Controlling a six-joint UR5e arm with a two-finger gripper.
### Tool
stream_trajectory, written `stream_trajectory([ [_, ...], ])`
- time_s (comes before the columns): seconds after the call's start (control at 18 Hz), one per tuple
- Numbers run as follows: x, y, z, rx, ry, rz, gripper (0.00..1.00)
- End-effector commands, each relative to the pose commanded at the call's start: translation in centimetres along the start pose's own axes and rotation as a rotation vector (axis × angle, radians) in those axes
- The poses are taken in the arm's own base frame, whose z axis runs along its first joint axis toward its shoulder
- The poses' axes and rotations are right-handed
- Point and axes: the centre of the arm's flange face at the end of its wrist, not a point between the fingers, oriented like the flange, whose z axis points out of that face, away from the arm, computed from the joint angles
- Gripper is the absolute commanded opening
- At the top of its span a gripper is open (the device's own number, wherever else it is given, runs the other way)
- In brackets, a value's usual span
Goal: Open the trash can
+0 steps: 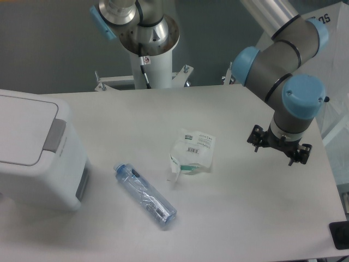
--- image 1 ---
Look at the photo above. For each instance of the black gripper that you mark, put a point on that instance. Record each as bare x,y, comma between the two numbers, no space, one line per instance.
288,145

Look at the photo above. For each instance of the white push-button trash can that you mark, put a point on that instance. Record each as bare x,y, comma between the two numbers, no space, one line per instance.
43,161

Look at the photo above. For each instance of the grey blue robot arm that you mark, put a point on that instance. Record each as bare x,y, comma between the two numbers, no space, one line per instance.
268,74

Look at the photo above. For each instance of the clear plastic medical package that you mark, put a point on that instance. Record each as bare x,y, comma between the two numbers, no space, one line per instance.
191,153

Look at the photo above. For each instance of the white umbrella with lettering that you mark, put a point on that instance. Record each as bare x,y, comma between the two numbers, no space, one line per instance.
331,67

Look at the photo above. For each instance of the black device at table corner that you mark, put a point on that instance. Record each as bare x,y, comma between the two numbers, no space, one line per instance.
339,232

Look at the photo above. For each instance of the clear blue plastic bottle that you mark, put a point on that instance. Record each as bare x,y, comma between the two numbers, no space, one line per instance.
145,195

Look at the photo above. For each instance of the white pedestal base frame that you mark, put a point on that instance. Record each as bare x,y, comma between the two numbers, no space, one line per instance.
178,80

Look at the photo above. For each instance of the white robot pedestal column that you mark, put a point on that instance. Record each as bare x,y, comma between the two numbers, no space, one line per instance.
150,49

